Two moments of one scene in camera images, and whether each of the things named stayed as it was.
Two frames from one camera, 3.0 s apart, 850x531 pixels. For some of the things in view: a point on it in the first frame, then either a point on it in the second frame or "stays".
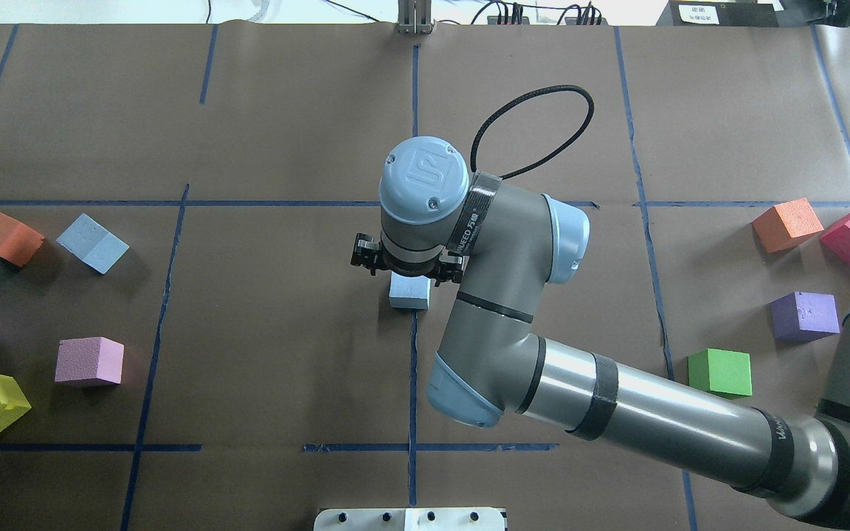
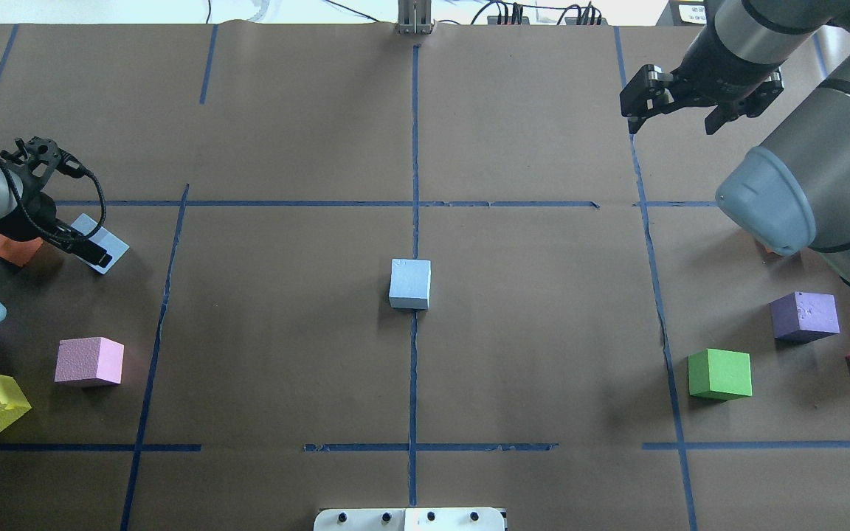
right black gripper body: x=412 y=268 → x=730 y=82
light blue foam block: x=94 y=244 stays
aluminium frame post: x=415 y=17 stays
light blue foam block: x=409 y=292 stays
